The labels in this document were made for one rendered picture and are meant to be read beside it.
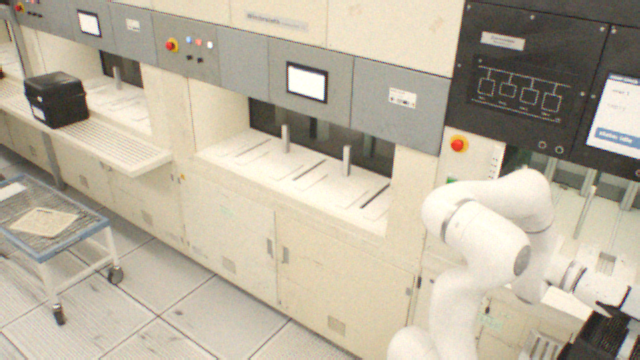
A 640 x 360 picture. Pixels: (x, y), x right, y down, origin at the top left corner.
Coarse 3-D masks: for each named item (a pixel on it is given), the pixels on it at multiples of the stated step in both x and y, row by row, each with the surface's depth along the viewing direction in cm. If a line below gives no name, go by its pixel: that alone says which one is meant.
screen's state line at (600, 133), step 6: (600, 132) 132; (606, 132) 131; (612, 132) 130; (618, 132) 129; (600, 138) 132; (606, 138) 131; (612, 138) 130; (618, 138) 129; (624, 138) 129; (630, 138) 128; (636, 138) 127; (624, 144) 129; (630, 144) 128; (636, 144) 127
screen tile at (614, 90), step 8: (616, 88) 125; (624, 88) 124; (608, 96) 127; (616, 96) 126; (624, 96) 124; (632, 96) 123; (624, 104) 125; (632, 104) 124; (608, 112) 128; (616, 112) 127; (600, 120) 130; (608, 120) 129; (616, 120) 128; (624, 120) 127; (632, 120) 126; (624, 128) 128; (632, 128) 126
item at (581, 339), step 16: (624, 304) 108; (592, 320) 130; (608, 320) 127; (624, 320) 124; (576, 336) 112; (624, 336) 125; (576, 352) 113; (592, 352) 110; (608, 352) 128; (624, 352) 105
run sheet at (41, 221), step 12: (24, 216) 264; (36, 216) 265; (48, 216) 265; (60, 216) 266; (72, 216) 266; (12, 228) 255; (24, 228) 255; (36, 228) 255; (48, 228) 256; (60, 228) 256
